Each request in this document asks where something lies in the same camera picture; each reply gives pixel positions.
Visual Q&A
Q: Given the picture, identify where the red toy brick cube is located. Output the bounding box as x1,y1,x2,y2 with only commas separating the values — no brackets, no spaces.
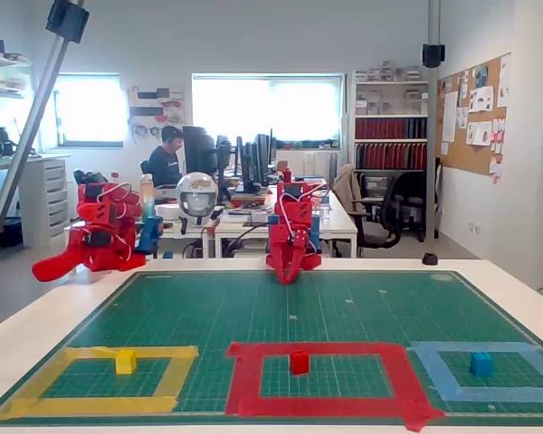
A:
290,350,310,376

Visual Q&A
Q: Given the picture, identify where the red leader arm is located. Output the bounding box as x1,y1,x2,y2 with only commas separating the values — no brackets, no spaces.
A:
31,181,148,284

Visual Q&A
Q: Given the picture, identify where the red tape square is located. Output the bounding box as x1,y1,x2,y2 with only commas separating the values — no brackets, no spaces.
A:
224,341,447,433

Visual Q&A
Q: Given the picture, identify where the yellow toy brick cube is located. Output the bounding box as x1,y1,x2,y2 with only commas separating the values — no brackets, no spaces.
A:
114,348,138,375

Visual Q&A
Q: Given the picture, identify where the blue toy brick cube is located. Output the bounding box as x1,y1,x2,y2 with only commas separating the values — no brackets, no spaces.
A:
469,351,495,379

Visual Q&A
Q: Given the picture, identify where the blue tape square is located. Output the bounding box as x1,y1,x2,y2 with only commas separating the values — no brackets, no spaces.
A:
406,340,543,403

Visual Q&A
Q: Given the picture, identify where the yellow tape square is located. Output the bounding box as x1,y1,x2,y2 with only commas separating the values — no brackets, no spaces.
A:
0,344,199,422

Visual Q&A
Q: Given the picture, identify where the white office desk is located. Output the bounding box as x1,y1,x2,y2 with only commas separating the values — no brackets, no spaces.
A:
156,178,359,259

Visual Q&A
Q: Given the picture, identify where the green cutting mat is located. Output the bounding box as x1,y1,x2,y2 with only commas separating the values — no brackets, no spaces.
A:
0,269,543,429

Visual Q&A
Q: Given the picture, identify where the beige jacket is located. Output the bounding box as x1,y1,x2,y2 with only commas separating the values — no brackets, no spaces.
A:
333,164,367,216

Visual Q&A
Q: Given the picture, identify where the black computer monitor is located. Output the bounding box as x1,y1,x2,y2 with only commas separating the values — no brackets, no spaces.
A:
182,126,218,178
215,135,234,182
234,128,277,192

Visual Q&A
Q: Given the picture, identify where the white helmet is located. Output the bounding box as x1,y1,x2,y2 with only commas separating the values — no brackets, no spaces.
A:
176,172,219,227

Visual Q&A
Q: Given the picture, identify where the black office chair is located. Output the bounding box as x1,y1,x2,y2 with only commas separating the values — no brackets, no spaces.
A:
350,170,429,259

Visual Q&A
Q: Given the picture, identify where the wide bright window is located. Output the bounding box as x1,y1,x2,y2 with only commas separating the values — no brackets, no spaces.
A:
191,71,346,148

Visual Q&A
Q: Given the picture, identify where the seated person in dark top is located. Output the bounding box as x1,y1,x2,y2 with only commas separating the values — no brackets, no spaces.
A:
140,126,186,189

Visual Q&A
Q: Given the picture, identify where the white bookshelf with binders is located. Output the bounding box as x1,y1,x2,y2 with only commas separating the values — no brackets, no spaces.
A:
350,61,431,175

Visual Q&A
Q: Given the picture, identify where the upright aluminium pole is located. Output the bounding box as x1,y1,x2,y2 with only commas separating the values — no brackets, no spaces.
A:
426,0,442,241

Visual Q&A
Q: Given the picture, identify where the cork pin board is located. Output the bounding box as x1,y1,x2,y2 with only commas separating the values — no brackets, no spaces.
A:
436,52,512,182

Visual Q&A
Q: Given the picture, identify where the black bag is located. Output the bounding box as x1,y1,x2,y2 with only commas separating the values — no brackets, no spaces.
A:
73,169,110,186

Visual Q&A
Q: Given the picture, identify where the black pole clamp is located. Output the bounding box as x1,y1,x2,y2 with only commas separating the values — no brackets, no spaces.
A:
45,0,91,45
422,42,446,69

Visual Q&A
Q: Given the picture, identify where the small bright window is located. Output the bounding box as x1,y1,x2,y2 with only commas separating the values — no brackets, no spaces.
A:
40,72,129,148

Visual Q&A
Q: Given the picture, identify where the white drawer unit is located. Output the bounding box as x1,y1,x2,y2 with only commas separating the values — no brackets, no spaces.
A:
20,156,70,249

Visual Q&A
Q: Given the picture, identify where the white servo cable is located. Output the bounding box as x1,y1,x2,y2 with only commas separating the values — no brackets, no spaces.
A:
280,183,330,254

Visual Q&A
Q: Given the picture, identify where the wall tool board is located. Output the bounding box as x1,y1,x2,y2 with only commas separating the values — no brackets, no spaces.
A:
127,85,186,137

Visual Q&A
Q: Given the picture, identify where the wall shelf with boxes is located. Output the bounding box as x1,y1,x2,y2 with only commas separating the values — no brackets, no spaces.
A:
0,39,33,99

